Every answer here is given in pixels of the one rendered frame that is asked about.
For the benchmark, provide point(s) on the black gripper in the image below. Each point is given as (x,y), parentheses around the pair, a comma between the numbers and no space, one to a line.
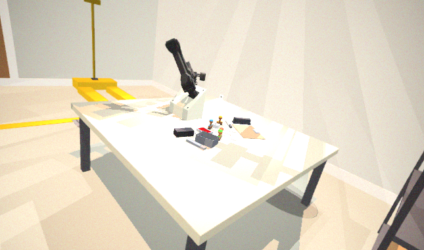
(202,76)

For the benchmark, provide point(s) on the grey flat bar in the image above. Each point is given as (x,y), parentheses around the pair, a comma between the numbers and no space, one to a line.
(196,144)

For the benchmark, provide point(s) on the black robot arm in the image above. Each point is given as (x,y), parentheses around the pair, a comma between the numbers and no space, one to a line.
(188,82)

